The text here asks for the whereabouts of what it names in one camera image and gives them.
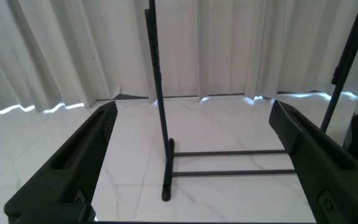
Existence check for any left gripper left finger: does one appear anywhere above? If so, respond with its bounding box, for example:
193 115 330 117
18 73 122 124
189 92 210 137
4 101 118 223

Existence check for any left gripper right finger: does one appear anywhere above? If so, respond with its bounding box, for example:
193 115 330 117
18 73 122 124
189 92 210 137
268 100 358 224

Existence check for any black clothes rack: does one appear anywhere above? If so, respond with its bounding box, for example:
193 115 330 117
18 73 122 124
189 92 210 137
144 0 358 202

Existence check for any white curtain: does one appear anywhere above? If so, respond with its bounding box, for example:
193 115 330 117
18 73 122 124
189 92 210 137
0 0 358 114

